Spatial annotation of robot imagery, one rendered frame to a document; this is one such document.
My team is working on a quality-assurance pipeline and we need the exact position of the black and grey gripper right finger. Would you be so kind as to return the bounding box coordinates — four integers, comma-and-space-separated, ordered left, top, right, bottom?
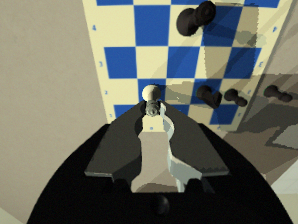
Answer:
157, 100, 294, 224

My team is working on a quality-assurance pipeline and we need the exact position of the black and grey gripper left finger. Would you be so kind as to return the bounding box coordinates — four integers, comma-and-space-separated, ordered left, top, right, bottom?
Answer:
26, 100, 147, 224

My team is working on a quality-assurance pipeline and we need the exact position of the blue and cream chessboard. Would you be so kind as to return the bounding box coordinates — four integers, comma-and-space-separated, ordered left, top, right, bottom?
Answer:
82, 0, 293, 131

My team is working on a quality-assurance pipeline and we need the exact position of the white chess piece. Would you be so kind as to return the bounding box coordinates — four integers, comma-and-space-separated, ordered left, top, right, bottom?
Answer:
142, 84, 161, 117

